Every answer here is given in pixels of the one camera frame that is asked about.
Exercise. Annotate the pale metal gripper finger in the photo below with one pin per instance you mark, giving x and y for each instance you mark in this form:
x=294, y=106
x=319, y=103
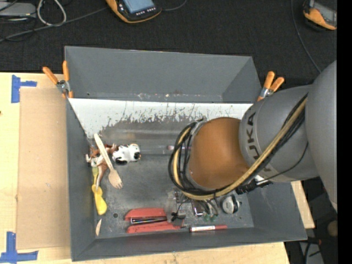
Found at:
x=173, y=202

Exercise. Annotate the red marker pen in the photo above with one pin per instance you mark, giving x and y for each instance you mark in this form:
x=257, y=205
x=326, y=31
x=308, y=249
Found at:
x=206, y=228

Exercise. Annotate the red stapler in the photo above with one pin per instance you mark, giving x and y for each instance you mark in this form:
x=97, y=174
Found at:
x=145, y=214

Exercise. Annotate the white and grey round object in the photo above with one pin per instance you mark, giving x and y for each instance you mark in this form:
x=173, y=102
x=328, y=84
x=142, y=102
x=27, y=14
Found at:
x=230, y=204

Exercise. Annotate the wooden fork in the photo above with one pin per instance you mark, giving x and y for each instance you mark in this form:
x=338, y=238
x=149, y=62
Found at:
x=114, y=176

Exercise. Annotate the black and white toy cow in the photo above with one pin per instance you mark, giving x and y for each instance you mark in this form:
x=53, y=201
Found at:
x=127, y=153

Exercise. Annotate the yellow plastic spoon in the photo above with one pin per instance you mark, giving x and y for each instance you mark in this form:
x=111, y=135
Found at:
x=99, y=201

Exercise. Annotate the pale wooden flat piece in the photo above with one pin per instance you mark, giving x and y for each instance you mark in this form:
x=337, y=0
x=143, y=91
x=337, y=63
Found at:
x=98, y=227

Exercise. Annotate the brown and white toy animal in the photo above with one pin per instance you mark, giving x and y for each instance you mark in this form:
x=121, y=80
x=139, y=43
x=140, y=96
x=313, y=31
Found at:
x=94, y=153

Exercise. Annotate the grey metal bin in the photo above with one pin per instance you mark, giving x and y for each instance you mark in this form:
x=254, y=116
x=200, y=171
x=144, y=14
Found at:
x=154, y=76

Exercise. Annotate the brown cardboard board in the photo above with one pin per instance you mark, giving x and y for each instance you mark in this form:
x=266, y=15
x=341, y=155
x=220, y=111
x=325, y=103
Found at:
x=41, y=161

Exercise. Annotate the black cylinder on white bracket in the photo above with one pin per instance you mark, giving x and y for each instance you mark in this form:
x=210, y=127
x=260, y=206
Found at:
x=247, y=188

